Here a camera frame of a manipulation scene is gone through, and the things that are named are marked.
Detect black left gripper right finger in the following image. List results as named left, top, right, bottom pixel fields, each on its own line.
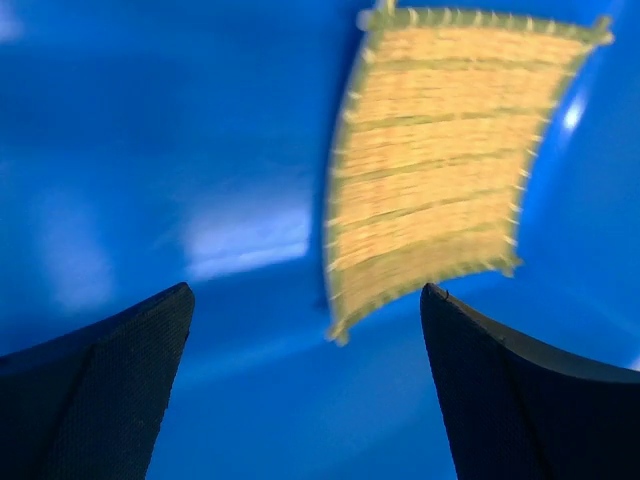
left=420, top=283, right=639, bottom=479

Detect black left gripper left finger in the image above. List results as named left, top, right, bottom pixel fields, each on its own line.
left=1, top=283, right=195, bottom=479

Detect square bamboo woven tray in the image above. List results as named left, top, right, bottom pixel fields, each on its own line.
left=324, top=1, right=614, bottom=344

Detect blue plastic bin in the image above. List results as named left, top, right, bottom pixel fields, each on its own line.
left=0, top=0, right=640, bottom=480

